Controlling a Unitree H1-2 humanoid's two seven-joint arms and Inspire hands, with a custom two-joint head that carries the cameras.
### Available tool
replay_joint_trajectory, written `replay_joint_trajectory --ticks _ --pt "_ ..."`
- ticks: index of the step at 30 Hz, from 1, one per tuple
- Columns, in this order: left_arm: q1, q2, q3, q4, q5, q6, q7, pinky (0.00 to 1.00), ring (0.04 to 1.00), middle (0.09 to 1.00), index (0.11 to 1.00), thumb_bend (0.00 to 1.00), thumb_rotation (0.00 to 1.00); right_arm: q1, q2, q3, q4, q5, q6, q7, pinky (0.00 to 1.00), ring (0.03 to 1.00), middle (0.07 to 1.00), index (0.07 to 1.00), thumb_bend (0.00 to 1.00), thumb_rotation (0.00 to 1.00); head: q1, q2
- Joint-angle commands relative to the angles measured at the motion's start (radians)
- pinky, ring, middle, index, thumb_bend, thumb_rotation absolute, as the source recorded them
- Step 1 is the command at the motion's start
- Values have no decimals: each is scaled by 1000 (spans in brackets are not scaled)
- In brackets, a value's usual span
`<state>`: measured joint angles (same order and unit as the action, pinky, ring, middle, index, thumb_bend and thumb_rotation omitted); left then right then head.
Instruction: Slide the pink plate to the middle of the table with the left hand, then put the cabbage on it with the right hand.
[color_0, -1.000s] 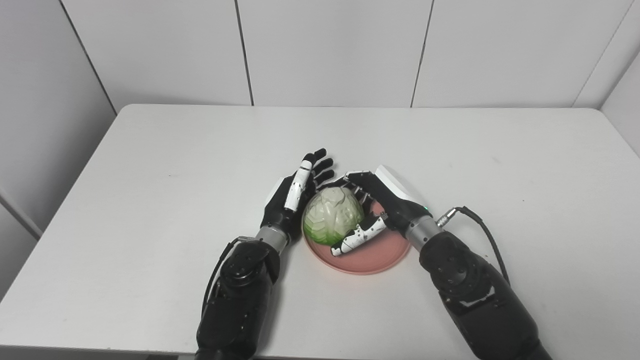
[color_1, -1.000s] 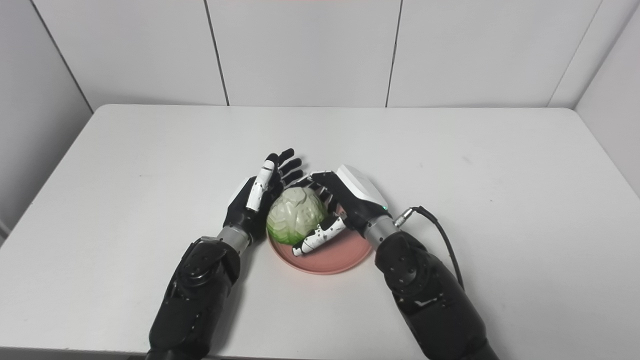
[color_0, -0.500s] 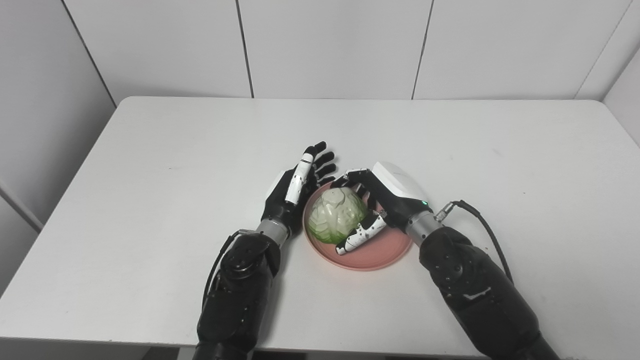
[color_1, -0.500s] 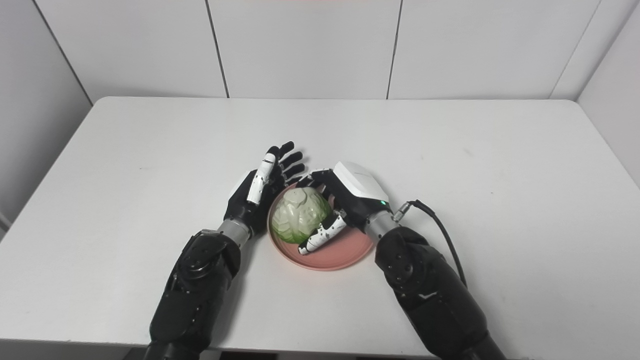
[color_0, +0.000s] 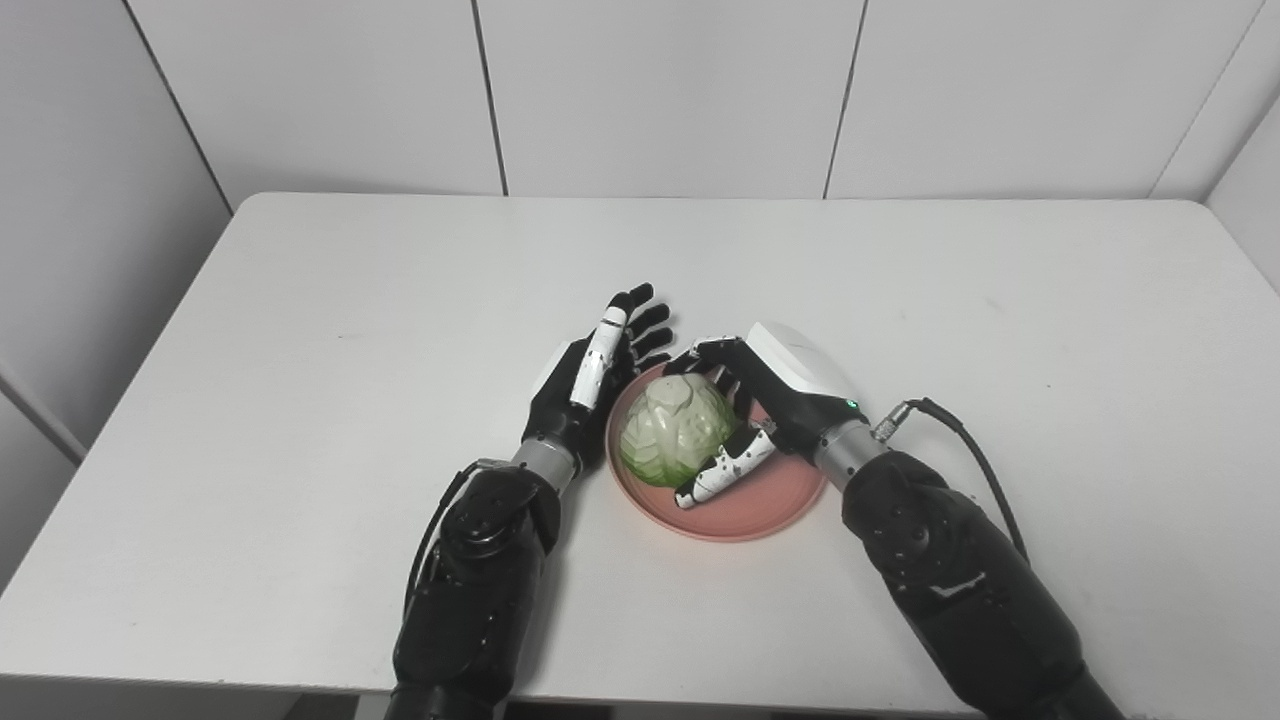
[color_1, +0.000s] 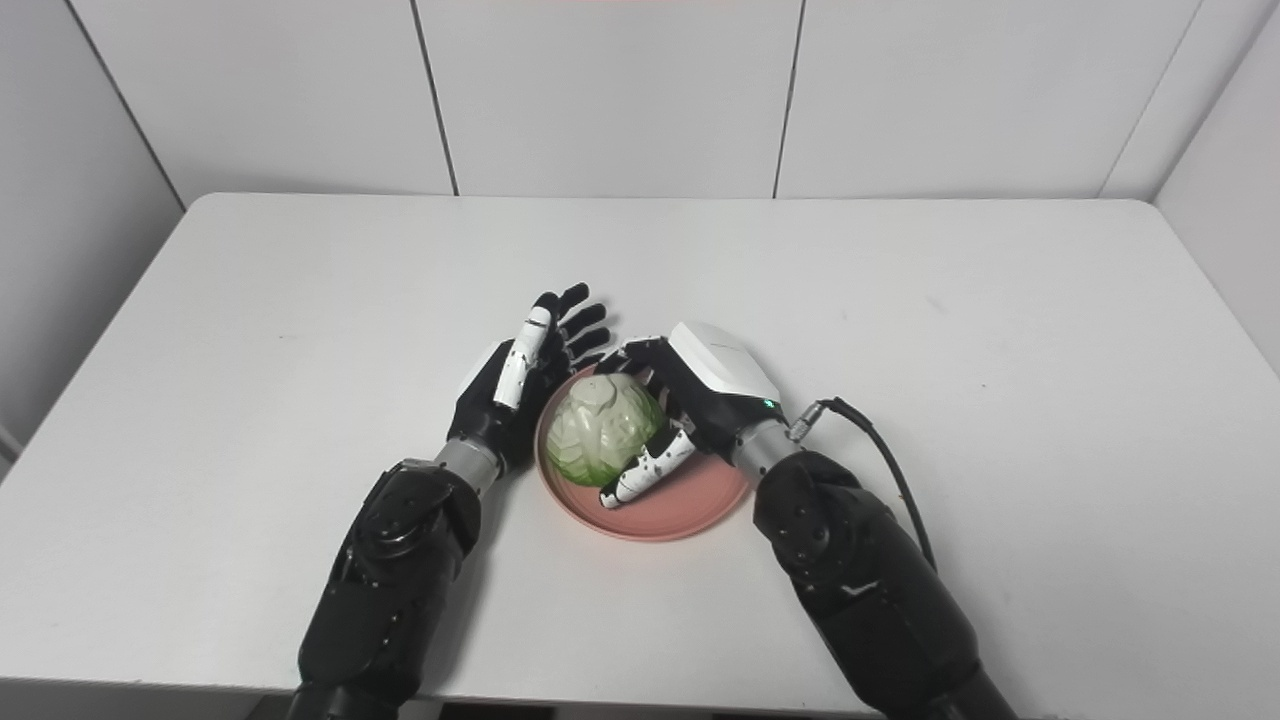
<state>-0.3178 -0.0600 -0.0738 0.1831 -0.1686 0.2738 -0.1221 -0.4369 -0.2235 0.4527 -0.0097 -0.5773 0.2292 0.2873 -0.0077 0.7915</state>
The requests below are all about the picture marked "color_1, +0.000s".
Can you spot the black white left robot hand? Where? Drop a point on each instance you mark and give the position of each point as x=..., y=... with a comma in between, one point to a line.
x=490, y=405

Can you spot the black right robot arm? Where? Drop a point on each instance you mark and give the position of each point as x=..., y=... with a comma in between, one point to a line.
x=870, y=590

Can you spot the pink round plate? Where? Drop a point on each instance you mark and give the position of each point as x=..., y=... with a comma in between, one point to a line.
x=690, y=500

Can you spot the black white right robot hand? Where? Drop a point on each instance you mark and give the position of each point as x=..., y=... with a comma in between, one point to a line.
x=715, y=375

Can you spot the green white toy cabbage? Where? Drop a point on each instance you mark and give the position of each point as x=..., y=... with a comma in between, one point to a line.
x=600, y=430

